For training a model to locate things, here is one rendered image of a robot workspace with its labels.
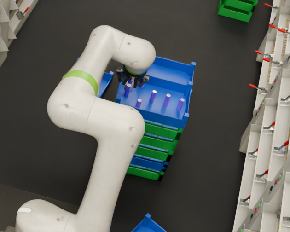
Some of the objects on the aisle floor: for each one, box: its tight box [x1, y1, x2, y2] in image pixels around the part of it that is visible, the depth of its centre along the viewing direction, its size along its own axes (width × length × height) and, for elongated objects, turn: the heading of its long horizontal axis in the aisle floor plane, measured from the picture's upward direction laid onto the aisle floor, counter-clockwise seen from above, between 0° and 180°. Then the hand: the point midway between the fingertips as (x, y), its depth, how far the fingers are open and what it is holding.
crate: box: [126, 166, 165, 181], centre depth 269 cm, size 30×20×8 cm
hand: (129, 84), depth 234 cm, fingers closed
